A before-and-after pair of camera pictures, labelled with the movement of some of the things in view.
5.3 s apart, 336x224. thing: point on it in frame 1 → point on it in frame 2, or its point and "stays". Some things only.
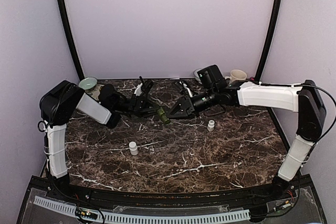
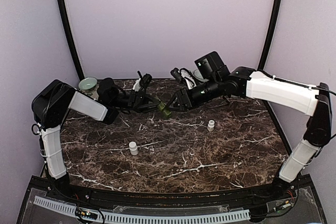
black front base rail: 133,198 stays
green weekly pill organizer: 161,113 → 161,107
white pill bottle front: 133,148 stays
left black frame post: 67,25 stays
